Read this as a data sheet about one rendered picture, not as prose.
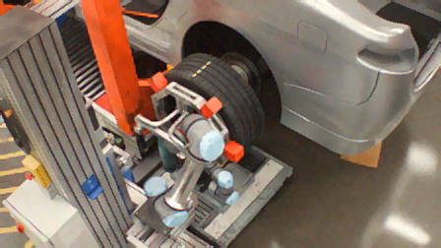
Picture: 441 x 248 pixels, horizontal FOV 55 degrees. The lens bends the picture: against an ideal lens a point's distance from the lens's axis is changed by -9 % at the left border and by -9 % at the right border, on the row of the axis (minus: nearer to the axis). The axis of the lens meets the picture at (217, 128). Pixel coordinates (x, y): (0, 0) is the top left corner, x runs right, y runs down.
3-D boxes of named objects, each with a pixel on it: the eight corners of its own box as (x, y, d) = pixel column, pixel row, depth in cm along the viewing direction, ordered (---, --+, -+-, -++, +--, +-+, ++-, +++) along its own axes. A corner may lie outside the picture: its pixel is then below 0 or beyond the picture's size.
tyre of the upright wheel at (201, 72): (196, 122, 322) (273, 155, 282) (172, 144, 311) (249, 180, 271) (170, 42, 280) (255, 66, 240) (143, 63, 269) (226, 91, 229)
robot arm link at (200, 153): (168, 208, 225) (212, 117, 201) (184, 229, 216) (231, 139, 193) (149, 211, 217) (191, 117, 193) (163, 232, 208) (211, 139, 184)
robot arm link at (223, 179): (210, 170, 225) (212, 183, 233) (222, 185, 219) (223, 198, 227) (222, 162, 228) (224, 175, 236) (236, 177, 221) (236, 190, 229)
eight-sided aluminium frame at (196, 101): (231, 173, 276) (227, 110, 236) (224, 181, 273) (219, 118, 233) (167, 133, 302) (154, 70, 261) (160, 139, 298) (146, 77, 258)
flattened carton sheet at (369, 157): (385, 119, 373) (386, 116, 371) (375, 169, 340) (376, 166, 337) (352, 111, 382) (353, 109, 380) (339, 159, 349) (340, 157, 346)
